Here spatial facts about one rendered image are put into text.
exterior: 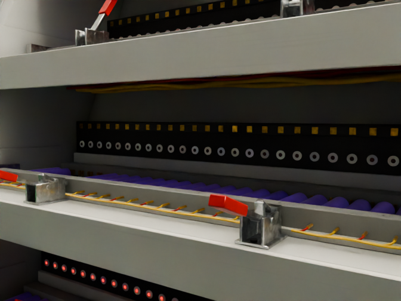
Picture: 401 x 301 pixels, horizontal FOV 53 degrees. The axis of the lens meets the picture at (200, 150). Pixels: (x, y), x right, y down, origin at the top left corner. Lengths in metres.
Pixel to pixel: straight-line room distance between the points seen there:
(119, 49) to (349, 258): 0.32
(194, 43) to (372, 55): 0.16
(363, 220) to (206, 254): 0.12
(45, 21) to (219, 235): 0.50
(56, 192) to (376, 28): 0.36
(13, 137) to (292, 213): 0.47
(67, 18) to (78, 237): 0.44
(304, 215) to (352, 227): 0.04
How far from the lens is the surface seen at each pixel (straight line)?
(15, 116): 0.68
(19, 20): 0.70
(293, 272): 0.29
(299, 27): 0.36
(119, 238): 0.37
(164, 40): 0.43
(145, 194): 0.42
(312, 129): 0.47
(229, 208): 0.26
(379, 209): 0.38
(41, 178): 0.48
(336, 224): 0.33
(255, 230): 0.33
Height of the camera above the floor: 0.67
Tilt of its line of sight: 14 degrees up
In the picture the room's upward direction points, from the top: 12 degrees clockwise
